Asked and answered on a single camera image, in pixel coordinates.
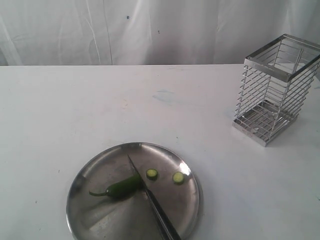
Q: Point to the white backdrop curtain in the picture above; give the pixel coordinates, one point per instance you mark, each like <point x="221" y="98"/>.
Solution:
<point x="148" y="32"/>

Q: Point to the chrome wire utensil basket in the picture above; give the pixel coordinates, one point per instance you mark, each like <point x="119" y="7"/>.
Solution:
<point x="275" y="82"/>

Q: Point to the green chili pepper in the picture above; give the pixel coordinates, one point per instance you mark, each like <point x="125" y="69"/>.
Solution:
<point x="121" y="189"/>

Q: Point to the green cucumber slice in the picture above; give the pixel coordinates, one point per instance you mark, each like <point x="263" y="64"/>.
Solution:
<point x="178" y="178"/>
<point x="152" y="174"/>

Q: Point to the round steel plate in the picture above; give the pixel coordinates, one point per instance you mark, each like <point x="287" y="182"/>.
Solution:
<point x="132" y="218"/>

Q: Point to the black handled knife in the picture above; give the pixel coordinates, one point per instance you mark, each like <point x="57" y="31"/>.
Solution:
<point x="165" y="226"/>

